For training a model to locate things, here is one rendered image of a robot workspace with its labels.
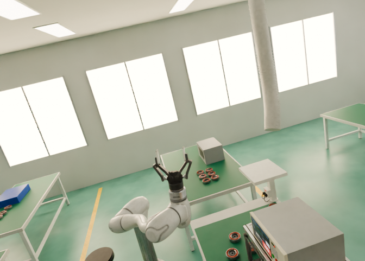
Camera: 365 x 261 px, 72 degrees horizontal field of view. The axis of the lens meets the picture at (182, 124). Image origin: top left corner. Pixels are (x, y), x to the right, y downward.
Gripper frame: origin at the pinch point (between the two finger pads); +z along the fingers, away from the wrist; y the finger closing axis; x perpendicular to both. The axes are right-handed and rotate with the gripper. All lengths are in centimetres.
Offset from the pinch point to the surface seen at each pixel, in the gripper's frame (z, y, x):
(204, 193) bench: -115, 6, 181
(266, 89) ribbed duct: 9, -78, 150
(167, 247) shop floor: -194, 70, 188
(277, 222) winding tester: -69, -55, 38
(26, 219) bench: -131, 268, 183
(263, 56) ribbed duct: 42, -78, 153
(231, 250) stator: -121, -21, 80
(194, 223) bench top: -122, 15, 127
